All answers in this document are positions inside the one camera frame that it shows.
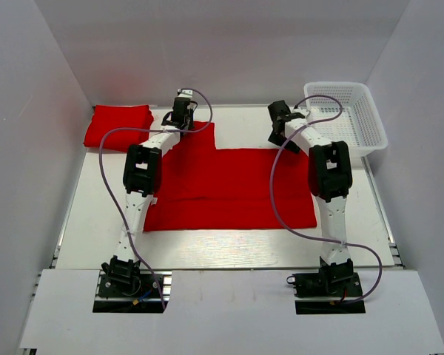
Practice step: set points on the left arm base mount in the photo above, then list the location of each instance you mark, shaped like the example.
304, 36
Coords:
142, 297

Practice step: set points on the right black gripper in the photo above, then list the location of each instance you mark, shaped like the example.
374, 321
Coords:
278, 134

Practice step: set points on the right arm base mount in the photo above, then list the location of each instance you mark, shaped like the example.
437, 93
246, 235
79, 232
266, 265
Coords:
314, 296

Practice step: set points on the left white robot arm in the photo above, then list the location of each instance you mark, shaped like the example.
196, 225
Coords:
142, 180

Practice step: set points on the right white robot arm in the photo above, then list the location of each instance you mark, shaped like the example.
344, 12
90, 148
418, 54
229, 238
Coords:
329, 179

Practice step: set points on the white plastic basket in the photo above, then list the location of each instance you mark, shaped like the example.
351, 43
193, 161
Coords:
359, 125

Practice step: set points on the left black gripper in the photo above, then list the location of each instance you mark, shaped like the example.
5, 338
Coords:
181, 120

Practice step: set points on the folded red t shirt stack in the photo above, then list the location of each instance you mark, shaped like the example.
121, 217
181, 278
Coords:
107, 118

